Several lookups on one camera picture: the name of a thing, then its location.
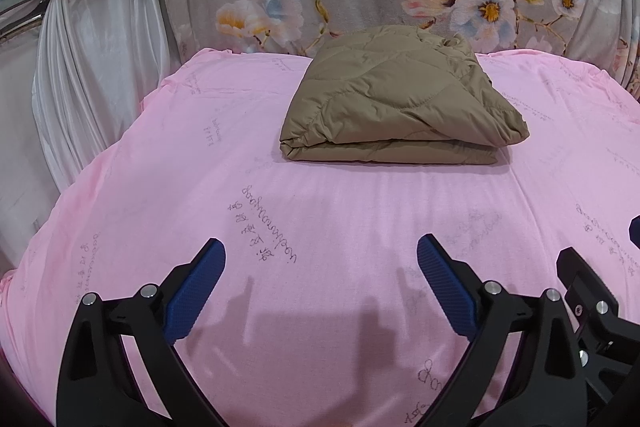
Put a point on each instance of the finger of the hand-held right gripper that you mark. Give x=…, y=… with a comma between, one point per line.
x=587, y=279

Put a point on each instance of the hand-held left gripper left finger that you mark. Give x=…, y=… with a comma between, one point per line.
x=195, y=292

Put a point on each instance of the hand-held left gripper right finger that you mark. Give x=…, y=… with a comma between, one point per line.
x=447, y=289

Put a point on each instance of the olive quilted jacket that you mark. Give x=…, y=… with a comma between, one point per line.
x=390, y=107

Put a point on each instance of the pink bed sheet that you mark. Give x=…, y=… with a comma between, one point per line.
x=300, y=232

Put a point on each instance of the white satin curtain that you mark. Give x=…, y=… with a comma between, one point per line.
x=100, y=57

